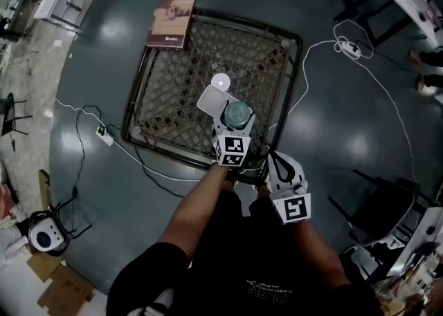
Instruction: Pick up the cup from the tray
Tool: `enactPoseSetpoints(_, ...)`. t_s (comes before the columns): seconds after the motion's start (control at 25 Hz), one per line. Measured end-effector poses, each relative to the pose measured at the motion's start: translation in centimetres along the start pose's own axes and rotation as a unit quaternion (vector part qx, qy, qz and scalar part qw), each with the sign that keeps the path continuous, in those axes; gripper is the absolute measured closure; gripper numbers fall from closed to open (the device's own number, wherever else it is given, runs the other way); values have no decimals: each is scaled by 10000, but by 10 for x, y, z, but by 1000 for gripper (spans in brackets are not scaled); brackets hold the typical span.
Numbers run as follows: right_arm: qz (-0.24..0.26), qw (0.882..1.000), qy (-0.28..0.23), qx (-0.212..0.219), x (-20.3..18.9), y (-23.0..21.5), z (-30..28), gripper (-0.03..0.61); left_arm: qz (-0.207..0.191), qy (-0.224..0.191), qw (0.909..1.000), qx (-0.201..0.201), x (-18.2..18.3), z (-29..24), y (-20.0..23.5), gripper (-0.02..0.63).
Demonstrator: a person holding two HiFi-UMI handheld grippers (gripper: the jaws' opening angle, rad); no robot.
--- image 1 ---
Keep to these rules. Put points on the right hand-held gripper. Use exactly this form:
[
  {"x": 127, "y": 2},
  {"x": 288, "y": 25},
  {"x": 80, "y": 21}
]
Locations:
[{"x": 294, "y": 205}]

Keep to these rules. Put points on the person's left forearm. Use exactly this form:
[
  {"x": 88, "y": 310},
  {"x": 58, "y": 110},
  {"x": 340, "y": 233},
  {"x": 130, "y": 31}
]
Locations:
[{"x": 197, "y": 204}]

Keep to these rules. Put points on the white round lid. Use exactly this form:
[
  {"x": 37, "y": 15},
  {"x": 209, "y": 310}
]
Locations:
[{"x": 220, "y": 82}]

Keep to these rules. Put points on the black folding chair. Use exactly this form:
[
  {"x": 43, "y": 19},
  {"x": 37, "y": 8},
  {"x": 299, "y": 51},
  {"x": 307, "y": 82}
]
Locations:
[{"x": 12, "y": 114}]

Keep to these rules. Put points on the person's right forearm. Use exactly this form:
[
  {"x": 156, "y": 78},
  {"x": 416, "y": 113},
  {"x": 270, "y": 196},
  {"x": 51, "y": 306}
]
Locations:
[{"x": 318, "y": 252}]

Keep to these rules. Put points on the white power strip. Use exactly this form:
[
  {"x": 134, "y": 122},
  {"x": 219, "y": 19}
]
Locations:
[
  {"x": 347, "y": 49},
  {"x": 105, "y": 135}
]

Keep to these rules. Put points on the flat cardboard sheets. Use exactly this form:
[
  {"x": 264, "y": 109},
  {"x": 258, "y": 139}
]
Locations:
[{"x": 59, "y": 283}]

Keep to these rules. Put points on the white cluttered desk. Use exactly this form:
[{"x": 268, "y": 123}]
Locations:
[{"x": 420, "y": 242}]

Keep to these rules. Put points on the white tray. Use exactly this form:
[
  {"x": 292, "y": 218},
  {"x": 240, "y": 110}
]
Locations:
[{"x": 212, "y": 100}]

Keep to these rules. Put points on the brown book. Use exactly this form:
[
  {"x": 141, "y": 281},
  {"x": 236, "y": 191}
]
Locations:
[{"x": 170, "y": 20}]

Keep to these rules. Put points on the green glass cup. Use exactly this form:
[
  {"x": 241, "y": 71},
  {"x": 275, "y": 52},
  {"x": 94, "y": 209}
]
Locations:
[{"x": 238, "y": 114}]

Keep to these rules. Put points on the white round device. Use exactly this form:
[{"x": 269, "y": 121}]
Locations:
[{"x": 45, "y": 236}]

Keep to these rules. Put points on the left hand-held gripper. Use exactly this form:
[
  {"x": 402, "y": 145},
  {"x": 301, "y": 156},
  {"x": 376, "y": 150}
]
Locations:
[{"x": 231, "y": 150}]

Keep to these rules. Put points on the person's black clothing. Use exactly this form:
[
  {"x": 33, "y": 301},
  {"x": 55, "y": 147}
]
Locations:
[{"x": 249, "y": 266}]

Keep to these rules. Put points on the black framed rattan table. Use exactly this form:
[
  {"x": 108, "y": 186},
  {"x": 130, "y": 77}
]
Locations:
[{"x": 173, "y": 100}]

